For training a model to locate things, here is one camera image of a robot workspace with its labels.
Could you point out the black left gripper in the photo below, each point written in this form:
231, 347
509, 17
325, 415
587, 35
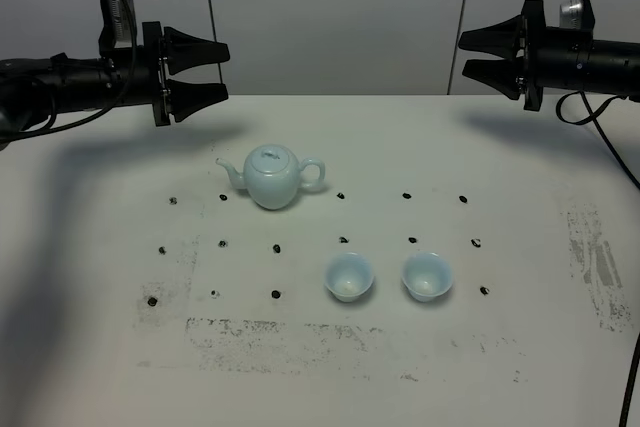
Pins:
183, 52

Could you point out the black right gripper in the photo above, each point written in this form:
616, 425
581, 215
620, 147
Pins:
502, 40

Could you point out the light blue porcelain teapot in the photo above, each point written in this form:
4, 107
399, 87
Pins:
272, 175

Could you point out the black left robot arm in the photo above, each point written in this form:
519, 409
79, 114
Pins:
34, 92

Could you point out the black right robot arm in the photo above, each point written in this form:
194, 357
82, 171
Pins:
574, 60

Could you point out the right blue porcelain teacup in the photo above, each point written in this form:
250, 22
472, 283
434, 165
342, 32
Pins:
426, 276

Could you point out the blue porcelain teacup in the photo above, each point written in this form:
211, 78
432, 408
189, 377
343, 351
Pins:
426, 276
348, 277

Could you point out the left blue porcelain teacup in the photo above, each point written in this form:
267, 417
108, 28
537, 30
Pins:
348, 277

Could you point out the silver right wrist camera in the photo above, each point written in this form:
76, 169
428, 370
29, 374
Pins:
575, 9

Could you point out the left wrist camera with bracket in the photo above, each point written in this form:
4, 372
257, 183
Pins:
119, 26

